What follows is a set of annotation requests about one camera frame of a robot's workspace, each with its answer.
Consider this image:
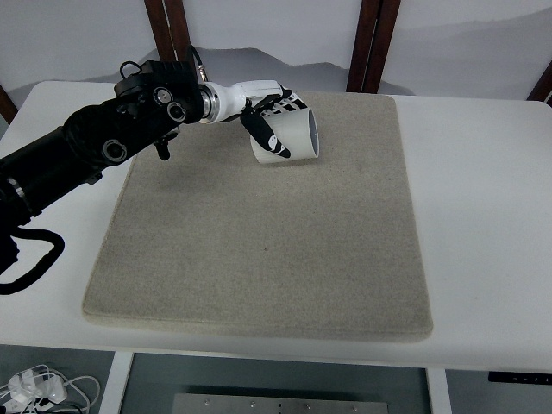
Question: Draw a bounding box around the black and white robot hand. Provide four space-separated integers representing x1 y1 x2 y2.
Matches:
199 80 308 160

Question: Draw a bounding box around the white ribbed cup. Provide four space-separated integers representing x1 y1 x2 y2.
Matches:
250 108 319 164

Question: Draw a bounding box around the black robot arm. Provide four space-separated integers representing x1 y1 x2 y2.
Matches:
1 46 204 295

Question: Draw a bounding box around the beige felt mat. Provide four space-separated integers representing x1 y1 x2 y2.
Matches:
82 92 433 342

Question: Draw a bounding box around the black table control panel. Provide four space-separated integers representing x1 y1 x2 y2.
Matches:
488 371 552 386

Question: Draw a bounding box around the dark wooden screen post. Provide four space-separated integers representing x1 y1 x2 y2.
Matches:
0 85 18 124
346 0 401 94
144 0 198 80
526 62 552 106

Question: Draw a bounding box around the metal base plate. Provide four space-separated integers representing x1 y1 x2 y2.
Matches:
172 393 389 414

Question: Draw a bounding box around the white power adapter with cables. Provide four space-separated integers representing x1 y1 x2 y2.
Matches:
1 364 102 413

